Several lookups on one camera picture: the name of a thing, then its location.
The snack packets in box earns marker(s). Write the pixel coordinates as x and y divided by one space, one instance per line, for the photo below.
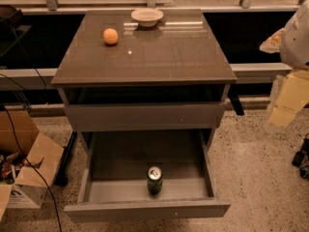
10 166

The closed grey top drawer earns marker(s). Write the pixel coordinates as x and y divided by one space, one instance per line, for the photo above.
145 117

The green soda can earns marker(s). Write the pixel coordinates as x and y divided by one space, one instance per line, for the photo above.
154 180

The open grey middle drawer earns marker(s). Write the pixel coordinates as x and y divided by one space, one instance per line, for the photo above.
114 184

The grey drawer cabinet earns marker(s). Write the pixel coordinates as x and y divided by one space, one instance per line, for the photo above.
176 61

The orange fruit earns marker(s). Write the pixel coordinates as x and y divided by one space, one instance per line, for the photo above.
110 36

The black power adapter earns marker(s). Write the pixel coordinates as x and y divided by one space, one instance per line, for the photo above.
301 158

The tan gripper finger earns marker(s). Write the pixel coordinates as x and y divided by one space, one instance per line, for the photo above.
284 105
272 43

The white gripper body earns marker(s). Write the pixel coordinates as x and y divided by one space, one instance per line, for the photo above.
296 43

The white bowl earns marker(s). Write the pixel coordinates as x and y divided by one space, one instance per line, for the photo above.
147 17

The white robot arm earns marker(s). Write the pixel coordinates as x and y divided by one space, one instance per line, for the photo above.
294 48

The open cardboard box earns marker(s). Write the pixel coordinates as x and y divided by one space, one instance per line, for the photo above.
19 134

